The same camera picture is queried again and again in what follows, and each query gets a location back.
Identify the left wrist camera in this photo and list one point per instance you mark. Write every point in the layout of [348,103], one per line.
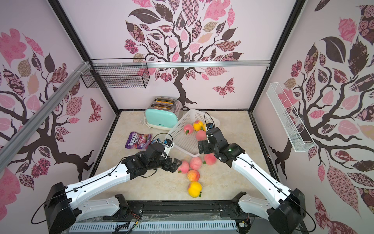
[167,143]

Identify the mint green toaster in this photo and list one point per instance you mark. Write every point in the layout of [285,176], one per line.
[163,113]

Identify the yellow peach front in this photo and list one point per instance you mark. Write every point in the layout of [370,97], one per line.
[195,189]

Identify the pink peach with leaf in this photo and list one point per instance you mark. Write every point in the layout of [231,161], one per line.
[188,129]

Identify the orange pink peach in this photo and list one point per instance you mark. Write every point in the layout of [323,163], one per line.
[193,175]

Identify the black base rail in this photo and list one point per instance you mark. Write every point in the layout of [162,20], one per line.
[119,209]

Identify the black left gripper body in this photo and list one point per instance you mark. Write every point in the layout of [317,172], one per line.
[162,163]

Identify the aluminium rail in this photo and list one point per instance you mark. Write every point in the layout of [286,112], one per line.
[236,63]
[21,137]

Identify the blue candy packet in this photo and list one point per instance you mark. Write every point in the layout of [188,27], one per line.
[158,140]

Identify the aluminium rail back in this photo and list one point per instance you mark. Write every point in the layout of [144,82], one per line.
[236,63]

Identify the white plastic basket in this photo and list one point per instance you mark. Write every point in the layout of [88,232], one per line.
[187,143]

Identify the black wire wall basket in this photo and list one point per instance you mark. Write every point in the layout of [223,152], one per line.
[118,73]

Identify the purple candy bag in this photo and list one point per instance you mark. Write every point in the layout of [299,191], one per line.
[138,141]

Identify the yellow peach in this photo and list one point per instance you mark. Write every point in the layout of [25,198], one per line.
[195,189]
[198,125]

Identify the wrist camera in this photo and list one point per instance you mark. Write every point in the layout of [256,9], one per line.
[209,126]
[167,143]

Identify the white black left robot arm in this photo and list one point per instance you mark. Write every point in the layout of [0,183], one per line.
[93,187]

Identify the white slotted cable duct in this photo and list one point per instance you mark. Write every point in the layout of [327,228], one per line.
[153,227]

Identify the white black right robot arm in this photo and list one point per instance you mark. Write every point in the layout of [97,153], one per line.
[263,187]

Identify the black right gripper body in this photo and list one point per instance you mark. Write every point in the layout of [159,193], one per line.
[206,146]

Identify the small pink peach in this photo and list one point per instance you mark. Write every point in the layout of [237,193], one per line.
[201,135]

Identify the aluminium rail left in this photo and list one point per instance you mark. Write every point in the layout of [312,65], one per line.
[21,137]

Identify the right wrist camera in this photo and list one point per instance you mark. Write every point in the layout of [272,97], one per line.
[209,126]

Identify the white wire wall shelf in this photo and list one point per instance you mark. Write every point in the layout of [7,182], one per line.
[283,102]

